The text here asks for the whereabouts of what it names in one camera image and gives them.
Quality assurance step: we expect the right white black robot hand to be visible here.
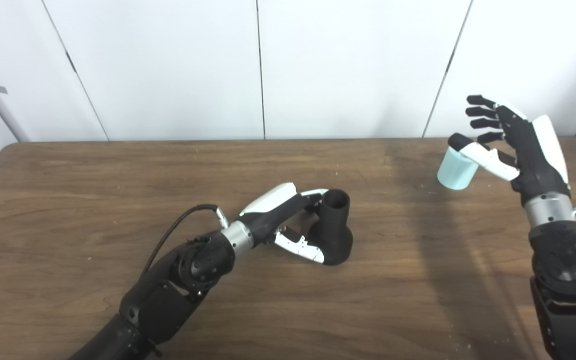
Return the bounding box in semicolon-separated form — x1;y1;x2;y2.
448;94;572;206

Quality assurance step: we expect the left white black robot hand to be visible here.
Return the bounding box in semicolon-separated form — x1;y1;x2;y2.
238;182;329;264

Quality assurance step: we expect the black flared nozzle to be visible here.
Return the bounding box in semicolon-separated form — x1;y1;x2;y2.
307;189;354;266

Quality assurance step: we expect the light blue cylinder cup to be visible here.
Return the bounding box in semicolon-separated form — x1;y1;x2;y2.
437;145;479;191

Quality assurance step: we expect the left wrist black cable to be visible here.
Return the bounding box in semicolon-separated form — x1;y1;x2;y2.
140;203;229;278

